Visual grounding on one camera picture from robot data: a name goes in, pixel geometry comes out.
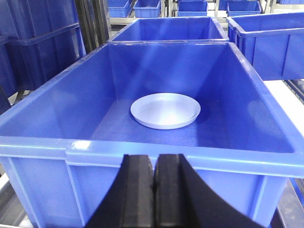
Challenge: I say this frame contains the stacked blue bins left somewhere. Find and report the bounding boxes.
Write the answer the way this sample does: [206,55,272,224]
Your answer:
[0,0,86,101]

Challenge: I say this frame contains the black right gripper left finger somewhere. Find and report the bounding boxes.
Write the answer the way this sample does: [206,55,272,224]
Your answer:
[86,155,153,228]

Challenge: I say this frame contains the large blue bin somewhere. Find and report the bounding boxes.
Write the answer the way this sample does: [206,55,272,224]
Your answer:
[0,42,304,228]

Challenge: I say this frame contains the light blue round tray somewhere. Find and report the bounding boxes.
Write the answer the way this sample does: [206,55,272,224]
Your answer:
[130,93,201,130]

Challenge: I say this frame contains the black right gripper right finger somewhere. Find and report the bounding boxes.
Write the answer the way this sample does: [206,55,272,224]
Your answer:
[154,154,260,228]

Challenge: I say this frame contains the blue bin right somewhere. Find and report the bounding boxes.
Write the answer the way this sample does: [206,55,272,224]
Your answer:
[227,12,304,81]

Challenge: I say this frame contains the blue bin behind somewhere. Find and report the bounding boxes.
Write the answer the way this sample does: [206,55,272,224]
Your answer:
[108,16,229,43]

